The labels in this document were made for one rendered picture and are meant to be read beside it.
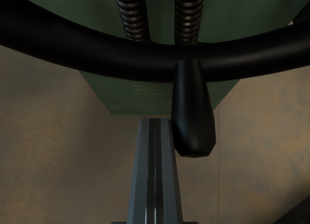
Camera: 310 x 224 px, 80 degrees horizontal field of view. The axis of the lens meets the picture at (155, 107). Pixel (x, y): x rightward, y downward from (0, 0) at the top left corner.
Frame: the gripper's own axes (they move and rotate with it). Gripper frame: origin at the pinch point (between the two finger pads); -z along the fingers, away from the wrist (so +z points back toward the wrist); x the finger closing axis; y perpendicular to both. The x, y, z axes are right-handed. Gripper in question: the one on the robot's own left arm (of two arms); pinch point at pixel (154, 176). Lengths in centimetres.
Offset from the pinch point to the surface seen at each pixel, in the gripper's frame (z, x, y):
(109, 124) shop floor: -54, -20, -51
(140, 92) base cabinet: -45, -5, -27
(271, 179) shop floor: -34, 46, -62
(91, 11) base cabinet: -28.6, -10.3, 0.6
